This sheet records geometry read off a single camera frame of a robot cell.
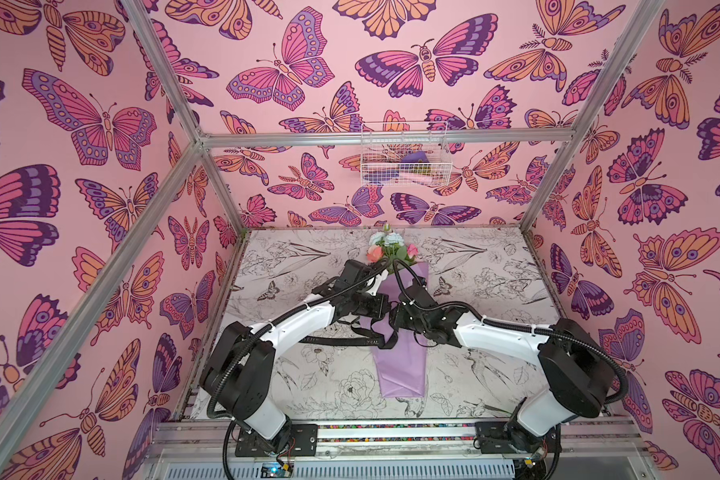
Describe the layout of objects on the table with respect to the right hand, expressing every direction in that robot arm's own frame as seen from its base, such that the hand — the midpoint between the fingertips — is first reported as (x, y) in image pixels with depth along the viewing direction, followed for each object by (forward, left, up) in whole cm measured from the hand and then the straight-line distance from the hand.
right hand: (393, 310), depth 88 cm
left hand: (-1, 0, +4) cm, 5 cm away
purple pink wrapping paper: (-15, -2, -8) cm, 17 cm away
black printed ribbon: (-6, +8, -6) cm, 11 cm away
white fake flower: (+28, 0, +1) cm, 28 cm away
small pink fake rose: (+27, -8, -4) cm, 29 cm away
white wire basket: (+42, -5, +26) cm, 49 cm away
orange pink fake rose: (+26, +5, -5) cm, 27 cm away
